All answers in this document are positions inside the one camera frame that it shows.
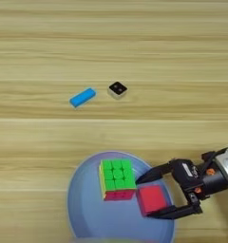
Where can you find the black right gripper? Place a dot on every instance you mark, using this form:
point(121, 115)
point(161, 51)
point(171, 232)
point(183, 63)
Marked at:
point(207, 183)

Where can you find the blue rectangular block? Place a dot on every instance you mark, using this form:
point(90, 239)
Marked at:
point(83, 97)

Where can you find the black box with white label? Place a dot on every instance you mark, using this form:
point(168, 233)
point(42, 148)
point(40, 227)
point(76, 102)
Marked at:
point(186, 172)

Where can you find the blue round plate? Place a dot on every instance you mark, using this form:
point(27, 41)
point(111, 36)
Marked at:
point(87, 215)

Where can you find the multicolour puzzle cube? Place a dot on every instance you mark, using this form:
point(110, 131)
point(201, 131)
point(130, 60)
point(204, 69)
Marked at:
point(117, 175)

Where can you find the black and white cube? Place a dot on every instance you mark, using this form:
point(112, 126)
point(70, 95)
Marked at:
point(117, 89)

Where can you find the red cube block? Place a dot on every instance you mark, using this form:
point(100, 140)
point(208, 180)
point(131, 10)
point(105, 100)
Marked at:
point(152, 200)

